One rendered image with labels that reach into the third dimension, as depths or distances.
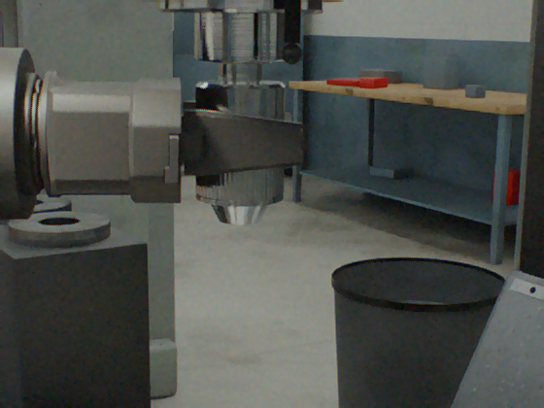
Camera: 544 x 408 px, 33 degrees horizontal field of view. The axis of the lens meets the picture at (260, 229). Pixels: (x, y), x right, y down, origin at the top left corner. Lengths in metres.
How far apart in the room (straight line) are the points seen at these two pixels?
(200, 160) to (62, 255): 0.35
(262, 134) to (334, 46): 7.35
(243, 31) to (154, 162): 0.08
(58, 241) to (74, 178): 0.35
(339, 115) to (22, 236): 7.00
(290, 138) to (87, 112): 0.10
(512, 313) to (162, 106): 0.49
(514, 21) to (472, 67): 0.46
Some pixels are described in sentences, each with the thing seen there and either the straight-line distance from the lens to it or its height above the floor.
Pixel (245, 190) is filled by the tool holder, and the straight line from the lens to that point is 0.47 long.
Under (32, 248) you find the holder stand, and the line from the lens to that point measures 0.81.
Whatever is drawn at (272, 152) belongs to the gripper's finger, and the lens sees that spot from 0.46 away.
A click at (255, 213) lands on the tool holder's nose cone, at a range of 0.49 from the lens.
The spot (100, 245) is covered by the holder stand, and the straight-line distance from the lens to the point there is 0.81.
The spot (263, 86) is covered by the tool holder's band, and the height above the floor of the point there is 1.27.
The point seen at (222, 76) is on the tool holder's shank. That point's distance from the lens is 0.48.
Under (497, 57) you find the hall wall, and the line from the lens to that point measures 6.36.
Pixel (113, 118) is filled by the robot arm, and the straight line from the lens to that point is 0.45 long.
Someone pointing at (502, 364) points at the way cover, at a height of 1.01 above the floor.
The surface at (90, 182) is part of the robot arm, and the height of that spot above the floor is 1.22.
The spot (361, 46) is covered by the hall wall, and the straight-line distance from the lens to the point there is 7.50.
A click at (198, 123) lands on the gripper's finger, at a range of 0.46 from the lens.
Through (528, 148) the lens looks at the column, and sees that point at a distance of 0.84.
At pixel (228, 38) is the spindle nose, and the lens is 0.47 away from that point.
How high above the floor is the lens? 1.30
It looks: 13 degrees down
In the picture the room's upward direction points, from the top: 1 degrees clockwise
